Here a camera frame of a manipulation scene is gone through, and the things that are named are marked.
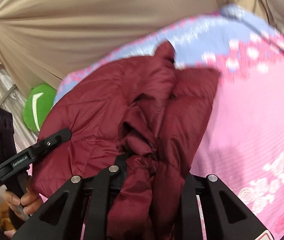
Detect beige draped curtain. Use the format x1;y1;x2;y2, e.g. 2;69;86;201
0;0;284;95

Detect pink and blue floral bedsheet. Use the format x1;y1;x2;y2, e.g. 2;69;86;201
55;5;284;239

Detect green round cushion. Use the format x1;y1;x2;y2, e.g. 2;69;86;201
22;83;56;133

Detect person's left hand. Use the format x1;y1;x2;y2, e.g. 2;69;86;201
4;176;43;221

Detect grey striped curtain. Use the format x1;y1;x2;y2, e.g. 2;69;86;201
0;65;37;152

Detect maroon puffer jacket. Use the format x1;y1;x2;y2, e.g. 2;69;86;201
32;42;220;239

